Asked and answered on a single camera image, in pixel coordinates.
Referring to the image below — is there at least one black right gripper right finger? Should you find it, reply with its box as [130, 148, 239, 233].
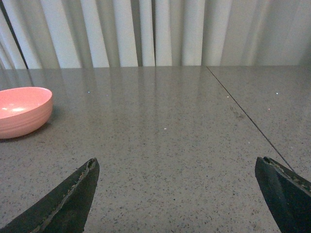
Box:
[255, 157, 311, 233]

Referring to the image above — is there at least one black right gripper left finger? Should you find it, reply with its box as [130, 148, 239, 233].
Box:
[0, 158, 100, 233]

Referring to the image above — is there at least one pink plastic bowl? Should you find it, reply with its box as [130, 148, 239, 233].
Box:
[0, 87, 53, 139]

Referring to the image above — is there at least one white pleated curtain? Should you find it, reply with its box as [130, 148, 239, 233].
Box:
[0, 0, 311, 69]

